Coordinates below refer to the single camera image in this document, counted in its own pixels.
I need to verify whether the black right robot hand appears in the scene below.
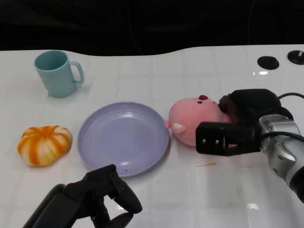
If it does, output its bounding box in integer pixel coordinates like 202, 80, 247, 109
196, 89, 285, 157

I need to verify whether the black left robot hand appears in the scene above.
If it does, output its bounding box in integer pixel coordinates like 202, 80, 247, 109
22, 164, 143, 228

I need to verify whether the pink beaver plush doll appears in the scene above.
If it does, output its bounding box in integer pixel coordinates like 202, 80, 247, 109
164, 95, 241, 147

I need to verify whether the lavender plastic plate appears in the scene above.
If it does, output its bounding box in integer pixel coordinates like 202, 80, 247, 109
77, 101, 170, 178

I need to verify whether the black round table grommet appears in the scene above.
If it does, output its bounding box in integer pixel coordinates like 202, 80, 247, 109
287, 50, 304, 65
257, 56, 280, 70

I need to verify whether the orange white striped pumpkin toy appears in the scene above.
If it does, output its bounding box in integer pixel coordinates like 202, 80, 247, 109
17, 124, 72, 167

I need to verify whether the teal plastic mug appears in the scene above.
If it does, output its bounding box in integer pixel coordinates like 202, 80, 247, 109
34, 50, 85, 98

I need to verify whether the black backdrop cloth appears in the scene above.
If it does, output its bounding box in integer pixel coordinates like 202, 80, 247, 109
0, 0, 304, 56

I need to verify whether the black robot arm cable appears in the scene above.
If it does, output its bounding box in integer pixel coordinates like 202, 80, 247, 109
277, 92, 304, 119

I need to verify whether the thin black hanging cable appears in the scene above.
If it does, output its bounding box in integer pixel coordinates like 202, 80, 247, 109
247, 0, 255, 46
127, 0, 144, 54

